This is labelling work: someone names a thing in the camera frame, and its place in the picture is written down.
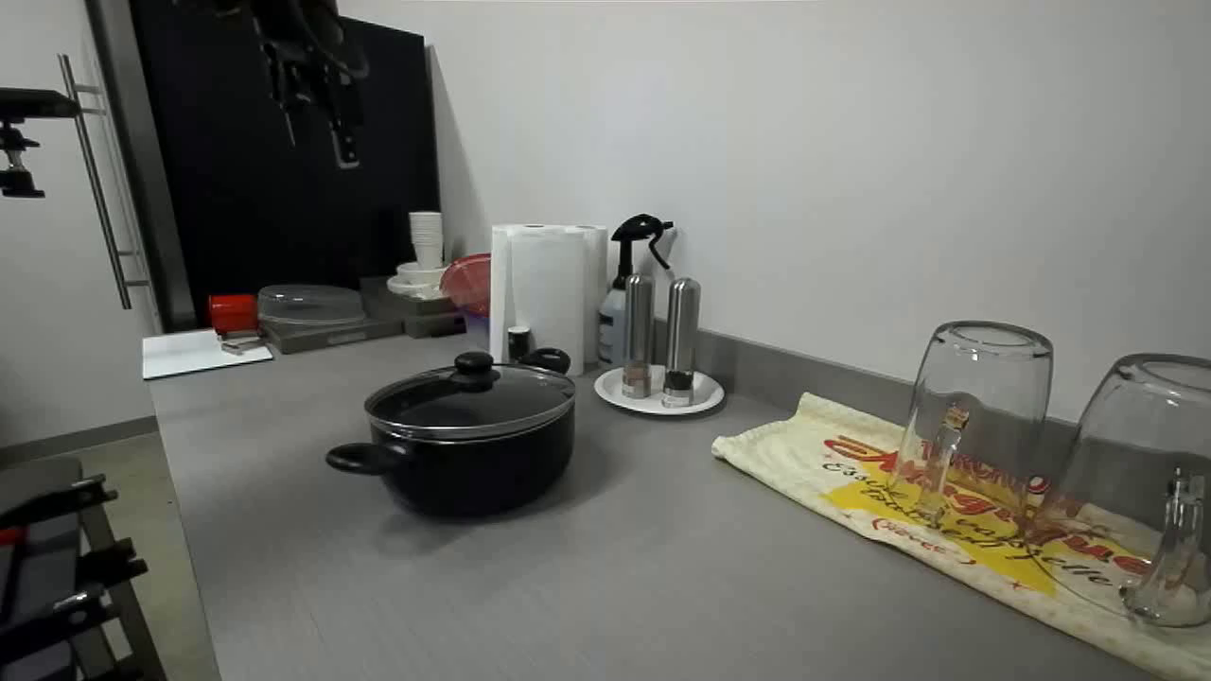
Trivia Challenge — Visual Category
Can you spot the glass lid with black knob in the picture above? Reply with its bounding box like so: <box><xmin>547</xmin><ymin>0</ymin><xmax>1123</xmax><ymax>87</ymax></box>
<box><xmin>363</xmin><ymin>354</ymin><xmax>574</xmax><ymax>444</ymax></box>

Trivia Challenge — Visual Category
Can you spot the black cooking pot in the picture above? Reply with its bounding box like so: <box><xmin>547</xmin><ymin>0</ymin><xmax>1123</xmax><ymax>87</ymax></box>
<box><xmin>325</xmin><ymin>347</ymin><xmax>574</xmax><ymax>519</ymax></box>

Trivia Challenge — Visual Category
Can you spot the clear plastic container lid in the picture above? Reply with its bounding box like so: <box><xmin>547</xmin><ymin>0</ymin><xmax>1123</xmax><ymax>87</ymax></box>
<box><xmin>259</xmin><ymin>285</ymin><xmax>366</xmax><ymax>330</ymax></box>

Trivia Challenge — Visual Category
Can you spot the left upturned wine glass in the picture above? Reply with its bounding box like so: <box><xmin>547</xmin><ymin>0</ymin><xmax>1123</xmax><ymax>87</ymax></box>
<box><xmin>894</xmin><ymin>321</ymin><xmax>1051</xmax><ymax>526</ymax></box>

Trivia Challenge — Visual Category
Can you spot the upturned wine glass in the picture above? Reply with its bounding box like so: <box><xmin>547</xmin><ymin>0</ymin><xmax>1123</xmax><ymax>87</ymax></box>
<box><xmin>894</xmin><ymin>321</ymin><xmax>1051</xmax><ymax>526</ymax></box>
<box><xmin>1040</xmin><ymin>354</ymin><xmax>1211</xmax><ymax>630</ymax></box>

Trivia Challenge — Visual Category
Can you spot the right upturned wine glass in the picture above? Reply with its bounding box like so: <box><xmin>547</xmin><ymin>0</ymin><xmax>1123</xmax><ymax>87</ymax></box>
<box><xmin>1040</xmin><ymin>354</ymin><xmax>1211</xmax><ymax>630</ymax></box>

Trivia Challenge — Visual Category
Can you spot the spray bottle with black trigger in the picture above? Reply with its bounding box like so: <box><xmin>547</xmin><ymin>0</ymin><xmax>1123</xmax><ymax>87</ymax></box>
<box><xmin>600</xmin><ymin>214</ymin><xmax>670</xmax><ymax>364</ymax></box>

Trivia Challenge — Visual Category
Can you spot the left steel grinder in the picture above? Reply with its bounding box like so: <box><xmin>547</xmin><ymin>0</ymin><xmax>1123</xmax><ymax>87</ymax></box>
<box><xmin>624</xmin><ymin>272</ymin><xmax>654</xmax><ymax>399</ymax></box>

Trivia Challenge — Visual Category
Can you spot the steel grinder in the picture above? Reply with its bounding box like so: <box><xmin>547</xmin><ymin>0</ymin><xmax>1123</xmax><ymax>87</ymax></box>
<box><xmin>624</xmin><ymin>272</ymin><xmax>654</xmax><ymax>399</ymax></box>
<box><xmin>665</xmin><ymin>277</ymin><xmax>702</xmax><ymax>400</ymax></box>

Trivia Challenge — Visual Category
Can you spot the white round plate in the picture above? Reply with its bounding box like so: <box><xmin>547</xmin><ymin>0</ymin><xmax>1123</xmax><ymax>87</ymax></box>
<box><xmin>593</xmin><ymin>364</ymin><xmax>726</xmax><ymax>422</ymax></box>

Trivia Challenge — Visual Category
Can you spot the white paper towel roll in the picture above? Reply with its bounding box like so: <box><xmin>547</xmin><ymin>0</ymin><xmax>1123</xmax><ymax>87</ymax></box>
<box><xmin>487</xmin><ymin>225</ymin><xmax>606</xmax><ymax>376</ymax></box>

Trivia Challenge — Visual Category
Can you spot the right steel grinder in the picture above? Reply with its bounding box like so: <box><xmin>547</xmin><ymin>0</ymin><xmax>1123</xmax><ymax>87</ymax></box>
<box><xmin>665</xmin><ymin>277</ymin><xmax>702</xmax><ymax>400</ymax></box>

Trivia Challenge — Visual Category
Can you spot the cream printed kitchen towel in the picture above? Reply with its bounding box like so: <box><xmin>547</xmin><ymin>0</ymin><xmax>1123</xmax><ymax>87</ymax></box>
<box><xmin>712</xmin><ymin>393</ymin><xmax>1211</xmax><ymax>681</ymax></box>

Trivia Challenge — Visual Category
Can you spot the white paper sheet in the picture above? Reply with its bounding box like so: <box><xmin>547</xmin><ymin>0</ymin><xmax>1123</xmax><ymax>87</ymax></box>
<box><xmin>141</xmin><ymin>330</ymin><xmax>272</xmax><ymax>384</ymax></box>

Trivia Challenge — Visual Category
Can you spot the metal door handle bar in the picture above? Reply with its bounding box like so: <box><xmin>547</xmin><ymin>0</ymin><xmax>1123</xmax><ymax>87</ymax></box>
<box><xmin>56</xmin><ymin>52</ymin><xmax>147</xmax><ymax>311</ymax></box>

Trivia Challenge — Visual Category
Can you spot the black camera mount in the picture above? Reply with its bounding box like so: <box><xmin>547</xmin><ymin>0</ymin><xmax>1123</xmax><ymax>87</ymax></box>
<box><xmin>0</xmin><ymin>87</ymin><xmax>81</xmax><ymax>198</ymax></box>

